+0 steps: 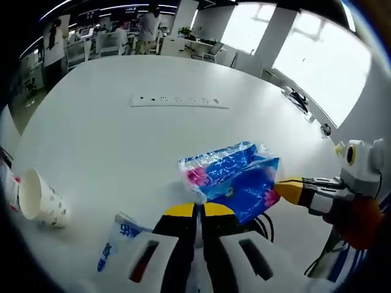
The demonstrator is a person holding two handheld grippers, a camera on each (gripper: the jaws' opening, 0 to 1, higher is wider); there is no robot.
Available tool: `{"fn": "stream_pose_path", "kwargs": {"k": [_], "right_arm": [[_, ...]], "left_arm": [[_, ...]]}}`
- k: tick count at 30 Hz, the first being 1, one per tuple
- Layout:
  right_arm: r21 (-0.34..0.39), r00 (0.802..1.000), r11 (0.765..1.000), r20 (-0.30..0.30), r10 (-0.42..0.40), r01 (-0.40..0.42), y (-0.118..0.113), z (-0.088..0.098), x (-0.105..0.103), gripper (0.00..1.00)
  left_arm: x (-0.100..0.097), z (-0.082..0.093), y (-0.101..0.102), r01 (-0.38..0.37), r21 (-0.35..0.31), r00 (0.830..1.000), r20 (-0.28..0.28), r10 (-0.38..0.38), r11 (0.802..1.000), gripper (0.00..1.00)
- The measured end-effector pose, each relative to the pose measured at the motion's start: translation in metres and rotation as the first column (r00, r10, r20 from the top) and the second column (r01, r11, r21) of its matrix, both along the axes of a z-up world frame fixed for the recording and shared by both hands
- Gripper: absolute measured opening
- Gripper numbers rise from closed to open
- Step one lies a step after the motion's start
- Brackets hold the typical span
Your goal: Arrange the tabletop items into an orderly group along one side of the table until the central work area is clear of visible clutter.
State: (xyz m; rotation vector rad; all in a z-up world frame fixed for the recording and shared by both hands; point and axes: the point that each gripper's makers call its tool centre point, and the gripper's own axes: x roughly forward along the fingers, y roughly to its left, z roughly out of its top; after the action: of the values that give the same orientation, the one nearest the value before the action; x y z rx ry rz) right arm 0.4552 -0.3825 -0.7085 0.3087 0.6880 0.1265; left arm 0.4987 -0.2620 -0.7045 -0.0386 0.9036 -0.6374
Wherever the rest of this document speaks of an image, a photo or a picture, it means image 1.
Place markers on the clear water bottle red label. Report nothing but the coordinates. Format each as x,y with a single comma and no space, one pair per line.
10,189

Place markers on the small white object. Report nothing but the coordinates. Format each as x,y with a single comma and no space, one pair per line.
311,118

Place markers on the blue tissue packet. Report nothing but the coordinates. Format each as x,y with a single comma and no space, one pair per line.
232,180

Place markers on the small round black object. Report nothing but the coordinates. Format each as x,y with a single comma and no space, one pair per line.
326,129

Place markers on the white paper cup leaf print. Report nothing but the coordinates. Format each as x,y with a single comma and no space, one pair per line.
46,201

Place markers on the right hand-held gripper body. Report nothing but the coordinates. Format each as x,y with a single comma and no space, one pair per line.
363,164

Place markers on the white power strip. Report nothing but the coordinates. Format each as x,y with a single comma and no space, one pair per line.
180,102

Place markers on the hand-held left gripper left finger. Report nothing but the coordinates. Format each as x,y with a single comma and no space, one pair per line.
174,238

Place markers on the row of white office chairs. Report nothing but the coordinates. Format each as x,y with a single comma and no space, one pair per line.
107,45

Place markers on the black device on table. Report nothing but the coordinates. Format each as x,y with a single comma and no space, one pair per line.
296,97

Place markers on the clear package with blue pad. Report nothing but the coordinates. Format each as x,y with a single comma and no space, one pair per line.
122,238

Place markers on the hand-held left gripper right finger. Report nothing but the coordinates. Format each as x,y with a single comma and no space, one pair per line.
220,244

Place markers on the green potted plant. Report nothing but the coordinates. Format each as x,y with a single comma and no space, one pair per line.
185,31

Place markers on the bright office window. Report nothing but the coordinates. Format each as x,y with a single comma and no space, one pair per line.
247,29
320,67

